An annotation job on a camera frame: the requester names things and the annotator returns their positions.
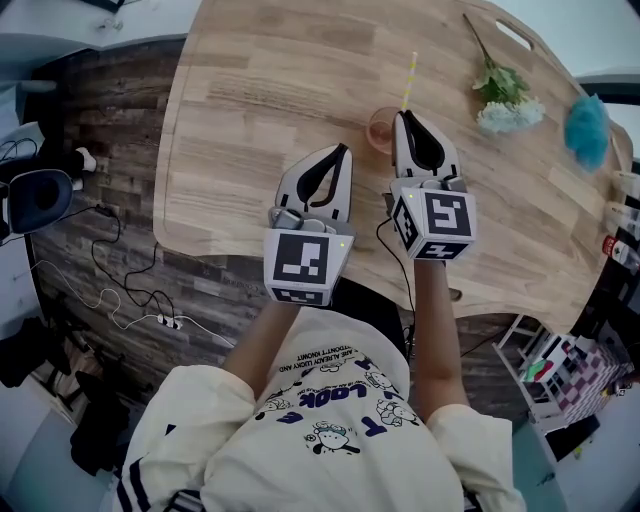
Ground pink checked cloth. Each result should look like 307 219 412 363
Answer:
559 337 634 427

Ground grey harness strap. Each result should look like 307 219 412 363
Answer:
164 488 204 512

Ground blue fluffy bath pouf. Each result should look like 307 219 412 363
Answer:
563 94 613 174

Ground person's left forearm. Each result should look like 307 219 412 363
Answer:
222 299 307 402

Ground black bag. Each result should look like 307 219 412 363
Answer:
69 399 133 478

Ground cream printed T-shirt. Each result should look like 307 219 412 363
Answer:
114 312 526 512

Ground green and red toy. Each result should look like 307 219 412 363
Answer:
521 361 557 384

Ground pink transparent cup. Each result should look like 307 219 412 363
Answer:
366 105 402 157

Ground white cable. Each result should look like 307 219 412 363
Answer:
29 259 237 349

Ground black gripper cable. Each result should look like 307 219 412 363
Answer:
375 217 419 352

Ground clear plastic cup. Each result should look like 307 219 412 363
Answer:
602 199 640 237
612 169 640 200

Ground yellow striped paper straw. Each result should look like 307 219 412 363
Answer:
398 50 419 114

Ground dark seat with white rim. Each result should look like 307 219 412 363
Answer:
7 168 76 236

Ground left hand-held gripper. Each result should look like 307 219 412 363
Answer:
262 143 359 309

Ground person's right forearm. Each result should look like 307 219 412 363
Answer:
412 258 474 424

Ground black office chair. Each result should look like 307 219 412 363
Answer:
572 259 640 346

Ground pale blue artificial flowers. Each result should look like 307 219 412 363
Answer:
462 12 546 136

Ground black cable with adapter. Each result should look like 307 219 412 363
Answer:
74 202 177 322

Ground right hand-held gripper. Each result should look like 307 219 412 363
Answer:
382 110 477 263

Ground white wooden rack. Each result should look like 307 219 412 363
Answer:
492 313 592 432

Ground red-label clear water bottle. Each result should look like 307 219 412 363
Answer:
601 234 640 274

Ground person's black trousers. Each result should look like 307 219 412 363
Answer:
329 277 409 362

